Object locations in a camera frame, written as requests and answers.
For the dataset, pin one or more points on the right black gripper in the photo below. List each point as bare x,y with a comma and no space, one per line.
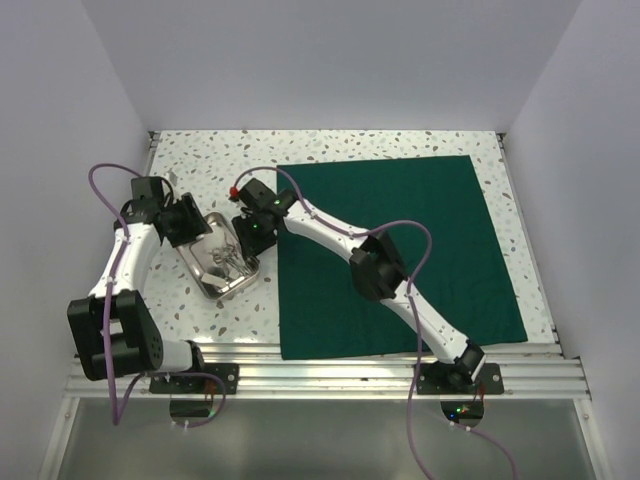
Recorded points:
251,245

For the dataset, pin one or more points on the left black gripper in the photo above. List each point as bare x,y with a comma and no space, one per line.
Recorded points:
195,225

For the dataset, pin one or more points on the stainless steel tray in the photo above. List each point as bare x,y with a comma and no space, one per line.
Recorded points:
198,260

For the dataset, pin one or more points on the white paper strip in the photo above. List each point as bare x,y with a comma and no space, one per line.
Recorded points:
213,280

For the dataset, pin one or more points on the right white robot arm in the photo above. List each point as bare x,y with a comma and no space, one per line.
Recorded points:
377,269

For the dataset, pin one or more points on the green surgical drape cloth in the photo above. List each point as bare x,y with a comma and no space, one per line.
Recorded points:
442,228

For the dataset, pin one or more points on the top steel scissors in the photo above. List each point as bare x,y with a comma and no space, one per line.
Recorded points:
229,257

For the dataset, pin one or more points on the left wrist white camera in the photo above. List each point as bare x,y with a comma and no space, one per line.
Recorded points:
172,177

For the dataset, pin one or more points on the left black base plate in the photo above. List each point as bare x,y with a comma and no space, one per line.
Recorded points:
214,379

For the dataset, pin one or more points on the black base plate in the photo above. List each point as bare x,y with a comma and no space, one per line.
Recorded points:
214,379
436,379

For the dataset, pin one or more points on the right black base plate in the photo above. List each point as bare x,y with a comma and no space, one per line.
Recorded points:
436,379

